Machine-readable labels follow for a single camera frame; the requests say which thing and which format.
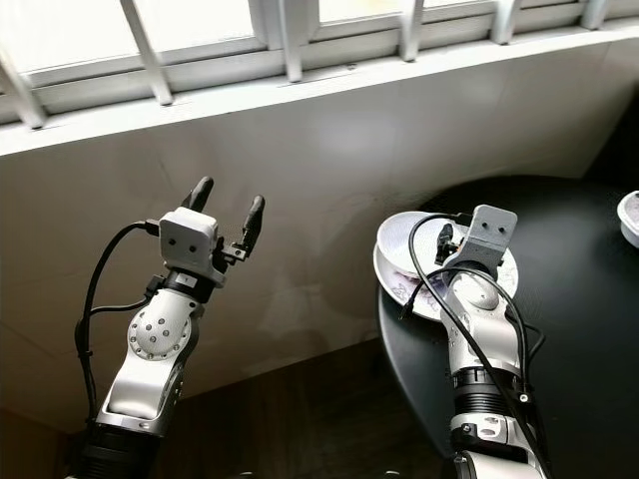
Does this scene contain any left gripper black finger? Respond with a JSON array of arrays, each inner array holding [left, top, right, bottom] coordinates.
[[238, 195, 268, 252], [180, 176, 217, 214]]

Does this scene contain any white floral porcelain plate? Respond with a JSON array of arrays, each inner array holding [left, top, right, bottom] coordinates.
[[374, 210, 520, 322]]

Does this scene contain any white barred window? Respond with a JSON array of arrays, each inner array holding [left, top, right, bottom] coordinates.
[[0, 0, 639, 158]]

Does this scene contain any black round table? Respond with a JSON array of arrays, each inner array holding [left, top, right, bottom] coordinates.
[[377, 175, 639, 470]]

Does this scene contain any dark wooden cabinet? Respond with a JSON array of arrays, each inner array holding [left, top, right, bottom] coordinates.
[[584, 100, 639, 186]]

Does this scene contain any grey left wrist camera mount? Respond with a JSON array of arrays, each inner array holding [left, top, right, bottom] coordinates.
[[158, 208, 221, 290]]

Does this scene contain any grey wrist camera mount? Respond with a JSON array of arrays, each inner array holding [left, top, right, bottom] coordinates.
[[158, 208, 221, 290], [449, 205, 518, 275]]

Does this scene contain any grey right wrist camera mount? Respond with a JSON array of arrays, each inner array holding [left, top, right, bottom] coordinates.
[[449, 205, 518, 275]]

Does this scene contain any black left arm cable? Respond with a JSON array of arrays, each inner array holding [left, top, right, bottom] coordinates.
[[73, 220, 163, 420]]

